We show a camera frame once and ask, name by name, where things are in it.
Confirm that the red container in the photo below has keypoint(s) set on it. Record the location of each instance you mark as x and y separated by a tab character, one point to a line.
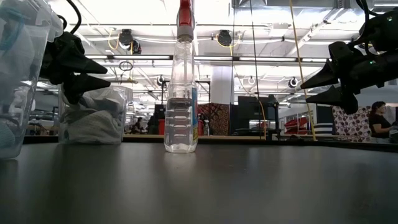
161	126

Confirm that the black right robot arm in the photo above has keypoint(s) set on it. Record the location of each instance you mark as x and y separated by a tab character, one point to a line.
382	31

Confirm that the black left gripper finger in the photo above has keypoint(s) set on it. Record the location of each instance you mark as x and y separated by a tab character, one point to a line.
84	87
84	65

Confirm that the clear plastic storage bin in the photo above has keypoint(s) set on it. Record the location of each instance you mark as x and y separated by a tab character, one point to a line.
31	77
127	102

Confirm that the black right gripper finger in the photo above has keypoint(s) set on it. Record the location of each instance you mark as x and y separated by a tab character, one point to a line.
339	96
326	77

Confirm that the grey waffle microfiber towel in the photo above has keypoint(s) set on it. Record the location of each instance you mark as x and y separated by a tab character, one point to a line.
109	101
96	130

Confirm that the red tool rack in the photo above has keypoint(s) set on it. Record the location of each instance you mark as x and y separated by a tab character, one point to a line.
295	124

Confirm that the black aluminium table frame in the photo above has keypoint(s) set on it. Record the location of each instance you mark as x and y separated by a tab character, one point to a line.
280	143

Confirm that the clear spray bottle red trigger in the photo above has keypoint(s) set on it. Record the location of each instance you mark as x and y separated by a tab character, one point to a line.
181	124

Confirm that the person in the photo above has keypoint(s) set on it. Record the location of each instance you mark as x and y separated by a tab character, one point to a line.
136	124
377	123

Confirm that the white building column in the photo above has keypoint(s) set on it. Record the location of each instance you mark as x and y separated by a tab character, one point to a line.
222	84

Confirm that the red patterned fabric panel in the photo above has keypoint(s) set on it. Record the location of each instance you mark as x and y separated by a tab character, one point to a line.
217	115

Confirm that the polka dot fabric panel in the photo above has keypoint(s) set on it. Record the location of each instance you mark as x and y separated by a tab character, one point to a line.
351	124

